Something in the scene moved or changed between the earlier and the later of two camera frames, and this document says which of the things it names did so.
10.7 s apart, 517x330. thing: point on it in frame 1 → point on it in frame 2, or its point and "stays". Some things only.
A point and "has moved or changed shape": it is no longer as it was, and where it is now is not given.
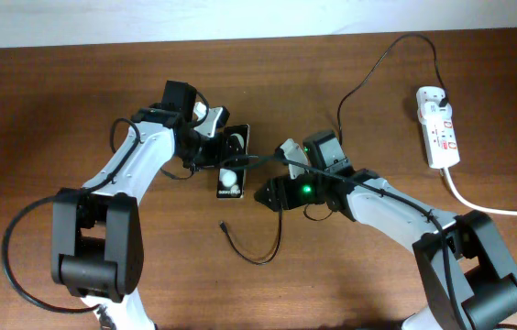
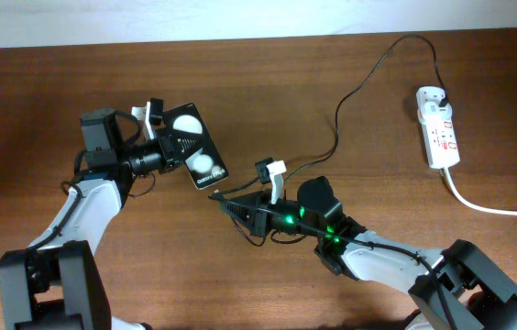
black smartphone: (231, 180) has moved or changed shape
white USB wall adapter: (432, 104) stays
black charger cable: (278, 252) → (265, 175)
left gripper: (216, 157) → (170, 151)
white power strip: (440, 143) stays
